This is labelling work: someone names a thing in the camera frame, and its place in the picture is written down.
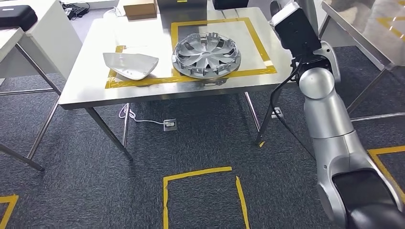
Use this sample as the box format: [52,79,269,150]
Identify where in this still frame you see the black case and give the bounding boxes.
[0,4,39,31]

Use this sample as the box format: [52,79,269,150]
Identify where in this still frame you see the black cable bundle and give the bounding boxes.
[62,1,91,20]

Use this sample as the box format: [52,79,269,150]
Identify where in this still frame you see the brown cardboard box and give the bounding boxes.
[122,0,158,20]

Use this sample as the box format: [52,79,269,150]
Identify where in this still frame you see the black box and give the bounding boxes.
[213,0,249,10]

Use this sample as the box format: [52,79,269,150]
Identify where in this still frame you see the white table with chrome legs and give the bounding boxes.
[0,0,84,173]

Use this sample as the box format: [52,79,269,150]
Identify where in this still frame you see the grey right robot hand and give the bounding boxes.
[269,0,320,37]

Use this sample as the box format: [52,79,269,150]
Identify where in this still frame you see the yellow floor tape square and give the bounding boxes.
[0,194,19,229]
[162,166,251,229]

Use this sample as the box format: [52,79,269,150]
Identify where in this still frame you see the grey floor socket box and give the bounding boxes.
[271,106,285,120]
[163,118,178,132]

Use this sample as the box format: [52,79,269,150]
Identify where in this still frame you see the white socket cable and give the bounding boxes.
[118,104,165,126]

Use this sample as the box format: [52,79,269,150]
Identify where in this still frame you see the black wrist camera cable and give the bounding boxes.
[269,58,317,159]

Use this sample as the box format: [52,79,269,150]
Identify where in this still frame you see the wrist camera with black bracket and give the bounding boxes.
[270,1,322,60]

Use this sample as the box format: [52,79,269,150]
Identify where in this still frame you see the flat silver metal part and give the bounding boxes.
[103,52,160,81]

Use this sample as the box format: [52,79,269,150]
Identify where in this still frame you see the steel workbench with tape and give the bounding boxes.
[318,0,405,123]
[58,7,293,162]

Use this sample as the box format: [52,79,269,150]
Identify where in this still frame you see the grey metal box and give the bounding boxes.
[157,0,209,22]

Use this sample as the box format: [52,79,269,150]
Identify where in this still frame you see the silver plastic hubcap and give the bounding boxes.
[171,32,242,80]

